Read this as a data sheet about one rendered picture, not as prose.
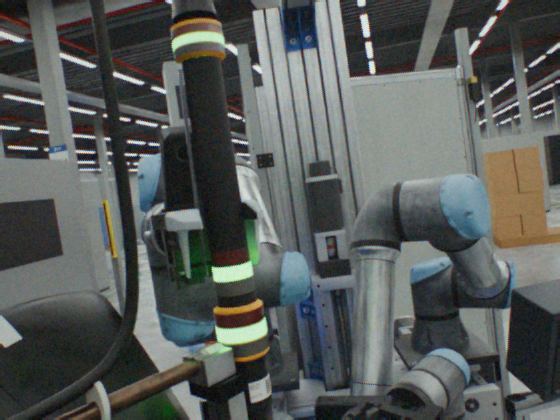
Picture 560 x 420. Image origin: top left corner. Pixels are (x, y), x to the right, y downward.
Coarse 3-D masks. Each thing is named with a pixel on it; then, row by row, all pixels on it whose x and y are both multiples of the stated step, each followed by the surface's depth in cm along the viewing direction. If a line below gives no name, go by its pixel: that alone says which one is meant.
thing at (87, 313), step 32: (32, 320) 41; (64, 320) 43; (96, 320) 45; (0, 352) 37; (32, 352) 38; (64, 352) 40; (96, 352) 41; (128, 352) 43; (0, 384) 35; (32, 384) 36; (64, 384) 38; (128, 384) 41; (0, 416) 34; (128, 416) 38; (160, 416) 40
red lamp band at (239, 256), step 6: (210, 252) 41; (216, 252) 40; (228, 252) 40; (234, 252) 40; (240, 252) 40; (246, 252) 40; (216, 258) 40; (222, 258) 40; (228, 258) 40; (234, 258) 40; (240, 258) 40; (246, 258) 40; (216, 264) 40; (222, 264) 40; (228, 264) 40; (234, 264) 40
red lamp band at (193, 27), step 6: (192, 24) 38; (198, 24) 38; (204, 24) 38; (210, 24) 39; (174, 30) 39; (180, 30) 38; (186, 30) 38; (192, 30) 38; (198, 30) 38; (204, 30) 38; (210, 30) 39; (216, 30) 39; (222, 30) 40; (174, 36) 39
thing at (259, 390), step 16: (176, 0) 39; (192, 0) 38; (208, 0) 39; (176, 16) 41; (192, 16) 42; (208, 16) 42; (240, 368) 40; (256, 368) 40; (256, 384) 40; (256, 400) 40; (256, 416) 40; (272, 416) 42
